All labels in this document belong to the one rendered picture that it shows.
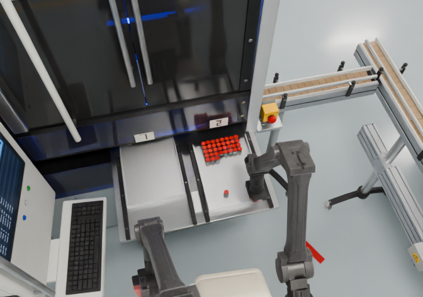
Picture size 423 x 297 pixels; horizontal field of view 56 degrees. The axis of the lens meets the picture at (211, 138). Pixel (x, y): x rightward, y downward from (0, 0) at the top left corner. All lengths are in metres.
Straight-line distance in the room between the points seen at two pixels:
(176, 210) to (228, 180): 0.27
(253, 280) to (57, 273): 0.95
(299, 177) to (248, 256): 1.55
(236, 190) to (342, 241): 1.15
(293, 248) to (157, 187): 0.78
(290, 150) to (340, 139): 1.98
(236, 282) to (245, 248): 1.45
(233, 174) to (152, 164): 0.38
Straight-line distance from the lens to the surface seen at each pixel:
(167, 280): 0.99
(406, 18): 4.25
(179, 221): 1.76
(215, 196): 1.80
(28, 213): 1.71
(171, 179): 1.84
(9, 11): 1.20
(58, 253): 1.91
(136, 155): 1.93
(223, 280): 1.22
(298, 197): 1.17
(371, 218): 2.91
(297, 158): 1.16
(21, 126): 1.70
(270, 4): 1.40
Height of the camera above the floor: 2.53
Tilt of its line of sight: 58 degrees down
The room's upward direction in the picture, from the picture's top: straight up
